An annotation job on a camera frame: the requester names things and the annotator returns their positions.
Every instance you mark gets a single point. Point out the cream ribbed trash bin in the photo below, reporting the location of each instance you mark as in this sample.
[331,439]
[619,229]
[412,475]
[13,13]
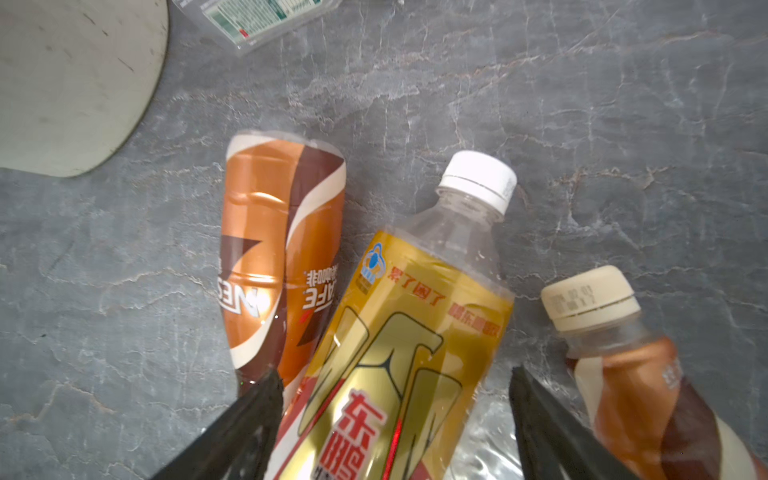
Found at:
[76,79]

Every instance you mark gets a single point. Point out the copper coffee bottle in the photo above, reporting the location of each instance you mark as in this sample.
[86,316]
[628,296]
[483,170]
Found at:
[279,254]

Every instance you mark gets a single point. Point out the yellow red tea bottle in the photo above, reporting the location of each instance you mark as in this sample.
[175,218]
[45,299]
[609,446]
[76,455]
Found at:
[391,385]

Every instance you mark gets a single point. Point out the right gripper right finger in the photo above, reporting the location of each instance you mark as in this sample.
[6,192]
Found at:
[552,443]

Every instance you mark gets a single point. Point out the clear green-band square bottle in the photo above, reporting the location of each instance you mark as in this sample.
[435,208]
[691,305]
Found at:
[242,26]

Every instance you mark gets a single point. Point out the copper Nescafe bottle right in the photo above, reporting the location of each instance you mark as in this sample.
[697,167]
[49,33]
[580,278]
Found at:
[640,404]

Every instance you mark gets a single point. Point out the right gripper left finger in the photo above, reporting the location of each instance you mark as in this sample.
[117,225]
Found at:
[238,444]

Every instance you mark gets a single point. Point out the clear ribbed bottle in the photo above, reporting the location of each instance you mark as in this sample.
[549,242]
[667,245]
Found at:
[487,448]

